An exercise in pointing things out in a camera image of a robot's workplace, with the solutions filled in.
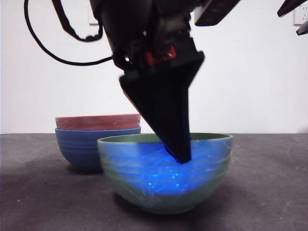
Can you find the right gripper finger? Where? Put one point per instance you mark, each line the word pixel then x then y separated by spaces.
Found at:
pixel 292 7
pixel 303 30

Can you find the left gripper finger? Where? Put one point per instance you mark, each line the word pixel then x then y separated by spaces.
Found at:
pixel 168 108

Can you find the red ribbed bowl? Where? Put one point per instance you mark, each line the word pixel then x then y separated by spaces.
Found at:
pixel 96 122

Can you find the green ribbed bowl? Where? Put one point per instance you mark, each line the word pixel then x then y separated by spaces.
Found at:
pixel 168 199

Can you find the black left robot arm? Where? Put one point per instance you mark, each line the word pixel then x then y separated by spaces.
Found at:
pixel 125 24

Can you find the blue ribbed bowl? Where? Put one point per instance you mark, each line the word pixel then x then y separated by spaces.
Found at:
pixel 77 149

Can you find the white wall socket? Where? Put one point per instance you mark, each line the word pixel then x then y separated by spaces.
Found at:
pixel 91 16
pixel 300 18

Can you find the left wrist grey camera box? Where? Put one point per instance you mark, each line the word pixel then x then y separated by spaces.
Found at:
pixel 216 12

